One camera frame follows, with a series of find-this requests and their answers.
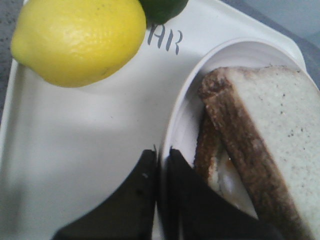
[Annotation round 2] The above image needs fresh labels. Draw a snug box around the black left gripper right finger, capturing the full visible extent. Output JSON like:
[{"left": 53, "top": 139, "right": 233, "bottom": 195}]
[{"left": 157, "top": 149, "right": 283, "bottom": 240}]

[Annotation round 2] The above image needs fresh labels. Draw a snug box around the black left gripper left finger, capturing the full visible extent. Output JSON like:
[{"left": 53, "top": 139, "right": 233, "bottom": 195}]
[{"left": 53, "top": 149, "right": 157, "bottom": 240}]

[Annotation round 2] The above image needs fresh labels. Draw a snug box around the white round plate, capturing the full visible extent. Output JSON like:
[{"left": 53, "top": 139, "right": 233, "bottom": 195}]
[{"left": 159, "top": 37, "right": 307, "bottom": 226}]

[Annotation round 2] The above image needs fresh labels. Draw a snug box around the bread slice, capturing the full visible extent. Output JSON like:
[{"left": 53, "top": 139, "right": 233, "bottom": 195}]
[
  {"left": 193, "top": 111, "right": 224, "bottom": 192},
  {"left": 198, "top": 66, "right": 320, "bottom": 240}
]

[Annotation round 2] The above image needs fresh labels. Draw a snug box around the white rectangular tray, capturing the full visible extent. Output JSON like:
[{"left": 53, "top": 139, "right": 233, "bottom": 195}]
[{"left": 0, "top": 0, "right": 304, "bottom": 240}]

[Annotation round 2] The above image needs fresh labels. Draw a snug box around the fried egg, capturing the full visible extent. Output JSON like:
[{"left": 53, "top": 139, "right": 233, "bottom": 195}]
[{"left": 207, "top": 147, "right": 258, "bottom": 219}]

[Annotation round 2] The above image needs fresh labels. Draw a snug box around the front yellow lemon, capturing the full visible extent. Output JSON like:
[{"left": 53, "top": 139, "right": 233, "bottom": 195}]
[{"left": 11, "top": 0, "right": 147, "bottom": 88}]

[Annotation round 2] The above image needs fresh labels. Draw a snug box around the green lime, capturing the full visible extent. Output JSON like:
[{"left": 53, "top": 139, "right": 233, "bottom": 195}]
[{"left": 139, "top": 0, "right": 188, "bottom": 24}]

